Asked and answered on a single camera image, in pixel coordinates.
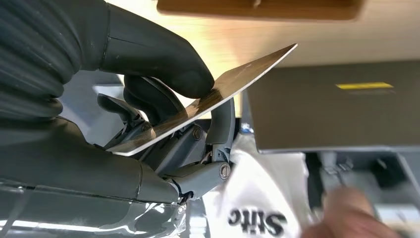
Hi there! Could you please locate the person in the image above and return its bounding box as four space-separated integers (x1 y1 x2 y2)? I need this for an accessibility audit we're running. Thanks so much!
202 133 403 238

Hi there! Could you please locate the light wooden desk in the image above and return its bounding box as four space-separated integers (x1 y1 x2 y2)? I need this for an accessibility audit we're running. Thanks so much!
105 0 420 119

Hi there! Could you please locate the dark flat card reader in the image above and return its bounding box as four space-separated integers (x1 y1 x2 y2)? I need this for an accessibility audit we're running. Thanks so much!
246 60 420 154

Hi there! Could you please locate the brown wooden card organizer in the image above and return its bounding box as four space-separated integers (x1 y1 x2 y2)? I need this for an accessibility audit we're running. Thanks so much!
157 0 366 21

